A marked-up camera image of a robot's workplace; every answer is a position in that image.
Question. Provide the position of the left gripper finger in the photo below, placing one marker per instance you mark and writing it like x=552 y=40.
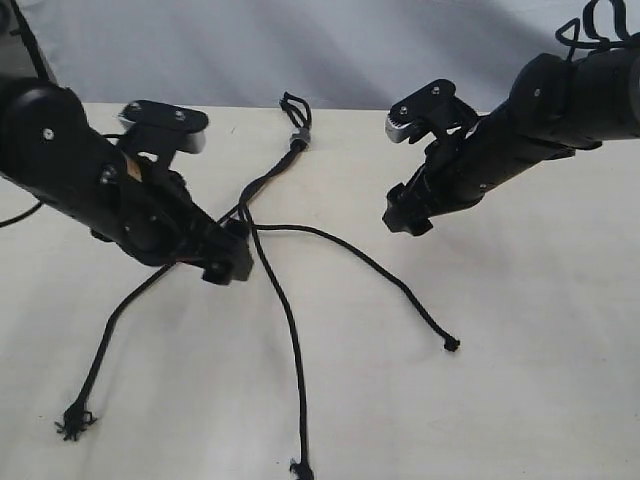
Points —
x=231 y=234
x=224 y=267

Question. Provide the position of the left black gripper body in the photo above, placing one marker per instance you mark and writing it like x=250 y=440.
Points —
x=146 y=210

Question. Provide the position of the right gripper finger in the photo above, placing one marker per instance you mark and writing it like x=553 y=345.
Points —
x=403 y=215

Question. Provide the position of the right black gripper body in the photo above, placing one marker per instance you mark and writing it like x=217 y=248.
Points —
x=457 y=173

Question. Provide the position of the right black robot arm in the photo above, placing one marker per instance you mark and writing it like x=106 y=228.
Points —
x=555 y=108

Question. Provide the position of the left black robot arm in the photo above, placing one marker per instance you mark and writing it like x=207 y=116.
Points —
x=48 y=146

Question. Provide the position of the grey fabric backdrop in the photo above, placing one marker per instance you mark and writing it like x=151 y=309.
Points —
x=335 y=54

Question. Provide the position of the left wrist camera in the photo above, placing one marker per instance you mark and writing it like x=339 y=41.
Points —
x=162 y=130

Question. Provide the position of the grey cable clamp bracket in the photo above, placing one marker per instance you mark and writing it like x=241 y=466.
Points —
x=300 y=139

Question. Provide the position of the black backdrop frame pole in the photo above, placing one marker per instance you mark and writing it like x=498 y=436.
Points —
x=19 y=28

